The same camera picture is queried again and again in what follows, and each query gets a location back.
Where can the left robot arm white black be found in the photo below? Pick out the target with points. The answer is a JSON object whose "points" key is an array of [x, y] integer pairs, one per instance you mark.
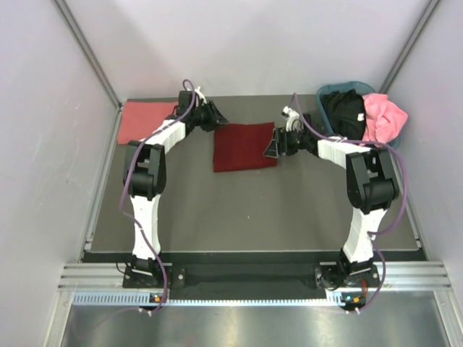
{"points": [[145, 177]]}

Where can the pink t-shirt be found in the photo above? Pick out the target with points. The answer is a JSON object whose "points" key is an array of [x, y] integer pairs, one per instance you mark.
{"points": [[384, 119]]}

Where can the dark red t-shirt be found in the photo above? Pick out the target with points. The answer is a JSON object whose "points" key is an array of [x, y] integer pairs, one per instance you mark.
{"points": [[240, 147]]}

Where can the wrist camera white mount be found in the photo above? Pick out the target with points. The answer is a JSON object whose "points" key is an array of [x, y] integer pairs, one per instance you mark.
{"points": [[292, 117], [201, 99]]}

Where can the folded coral red t-shirt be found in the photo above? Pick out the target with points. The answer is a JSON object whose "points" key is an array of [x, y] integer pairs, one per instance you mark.
{"points": [[140, 119]]}

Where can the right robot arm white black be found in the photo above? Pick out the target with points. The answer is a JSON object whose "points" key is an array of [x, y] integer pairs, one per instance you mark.
{"points": [[371, 188]]}

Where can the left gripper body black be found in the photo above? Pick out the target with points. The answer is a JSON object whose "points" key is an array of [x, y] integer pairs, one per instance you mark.
{"points": [[205, 116]]}

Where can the teal plastic basket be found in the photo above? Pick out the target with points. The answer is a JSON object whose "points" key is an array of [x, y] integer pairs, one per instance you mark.
{"points": [[360, 87]]}

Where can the black t-shirt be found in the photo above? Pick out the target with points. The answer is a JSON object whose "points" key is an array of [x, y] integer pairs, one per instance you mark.
{"points": [[346, 113]]}

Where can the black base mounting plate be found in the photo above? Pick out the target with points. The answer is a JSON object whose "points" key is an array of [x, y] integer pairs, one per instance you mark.
{"points": [[259, 281]]}

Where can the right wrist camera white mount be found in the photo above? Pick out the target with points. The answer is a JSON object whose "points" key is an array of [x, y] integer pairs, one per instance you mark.
{"points": [[292, 117]]}

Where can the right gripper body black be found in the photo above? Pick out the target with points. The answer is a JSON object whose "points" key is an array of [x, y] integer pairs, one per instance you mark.
{"points": [[294, 142]]}

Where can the grey slotted cable duct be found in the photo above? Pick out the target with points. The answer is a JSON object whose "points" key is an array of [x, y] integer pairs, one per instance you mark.
{"points": [[147, 299]]}

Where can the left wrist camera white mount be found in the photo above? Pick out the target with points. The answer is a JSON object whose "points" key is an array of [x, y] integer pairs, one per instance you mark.
{"points": [[201, 99]]}

